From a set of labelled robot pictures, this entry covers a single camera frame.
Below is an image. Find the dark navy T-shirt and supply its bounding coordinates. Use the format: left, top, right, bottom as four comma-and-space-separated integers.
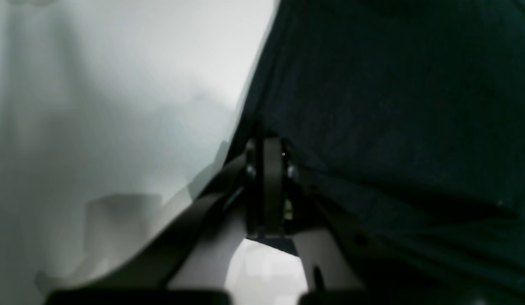
227, 0, 525, 305

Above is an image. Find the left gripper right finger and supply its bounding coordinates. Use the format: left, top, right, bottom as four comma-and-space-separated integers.
262, 136, 415, 305

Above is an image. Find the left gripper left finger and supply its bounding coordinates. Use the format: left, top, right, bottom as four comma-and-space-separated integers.
46, 139, 263, 305

